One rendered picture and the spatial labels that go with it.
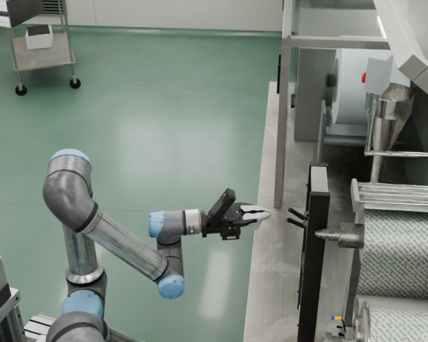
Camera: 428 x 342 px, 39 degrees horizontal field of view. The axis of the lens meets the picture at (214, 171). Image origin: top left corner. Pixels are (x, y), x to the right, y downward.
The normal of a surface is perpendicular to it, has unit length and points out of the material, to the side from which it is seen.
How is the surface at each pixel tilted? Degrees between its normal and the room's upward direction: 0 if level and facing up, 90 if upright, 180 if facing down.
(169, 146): 0
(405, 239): 54
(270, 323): 0
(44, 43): 90
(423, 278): 92
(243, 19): 90
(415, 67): 90
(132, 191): 0
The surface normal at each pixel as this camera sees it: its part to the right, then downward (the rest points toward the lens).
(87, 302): 0.00, -0.77
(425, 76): -0.12, 0.53
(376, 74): -0.51, 0.46
